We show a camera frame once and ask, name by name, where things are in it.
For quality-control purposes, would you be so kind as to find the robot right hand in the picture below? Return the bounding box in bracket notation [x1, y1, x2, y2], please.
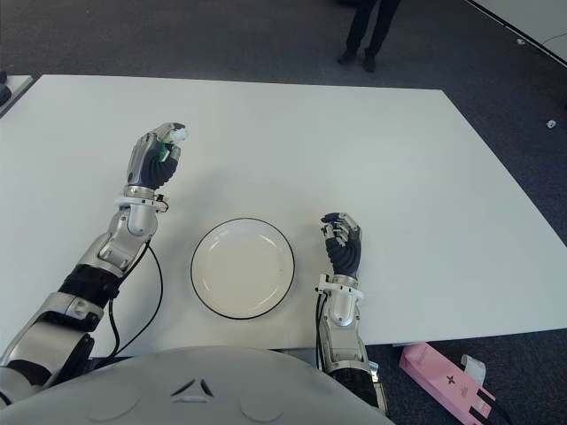
[318, 211, 364, 279]

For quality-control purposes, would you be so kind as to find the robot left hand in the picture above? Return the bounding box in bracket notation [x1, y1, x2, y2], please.
[125, 121, 190, 189]

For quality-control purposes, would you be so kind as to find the green toothpaste tube white cap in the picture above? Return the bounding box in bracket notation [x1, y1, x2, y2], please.
[158, 127, 190, 161]

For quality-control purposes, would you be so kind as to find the white plate black rim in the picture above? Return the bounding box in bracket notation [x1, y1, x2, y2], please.
[190, 217, 297, 320]

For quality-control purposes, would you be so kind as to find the white side table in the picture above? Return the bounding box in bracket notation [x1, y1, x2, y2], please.
[0, 73, 35, 119]

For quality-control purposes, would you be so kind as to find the pink cardboard box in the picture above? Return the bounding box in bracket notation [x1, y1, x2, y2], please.
[399, 341, 497, 425]

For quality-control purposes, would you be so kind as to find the white paper roll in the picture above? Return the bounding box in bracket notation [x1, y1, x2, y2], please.
[460, 353, 486, 384]

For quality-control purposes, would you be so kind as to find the grey robot torso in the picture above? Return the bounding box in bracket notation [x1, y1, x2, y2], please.
[0, 347, 395, 425]

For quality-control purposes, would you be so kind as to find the person in black trousers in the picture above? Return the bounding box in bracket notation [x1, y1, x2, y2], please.
[337, 0, 402, 73]

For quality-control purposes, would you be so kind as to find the white background table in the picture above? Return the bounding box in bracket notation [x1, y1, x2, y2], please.
[462, 0, 567, 67]

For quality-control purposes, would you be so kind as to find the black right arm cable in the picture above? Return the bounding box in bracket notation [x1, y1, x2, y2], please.
[314, 294, 328, 368]

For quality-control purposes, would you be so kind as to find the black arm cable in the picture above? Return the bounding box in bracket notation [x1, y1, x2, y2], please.
[105, 243, 164, 359]
[314, 294, 328, 368]

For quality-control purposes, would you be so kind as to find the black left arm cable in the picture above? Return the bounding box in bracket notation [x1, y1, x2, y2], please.
[105, 243, 164, 359]

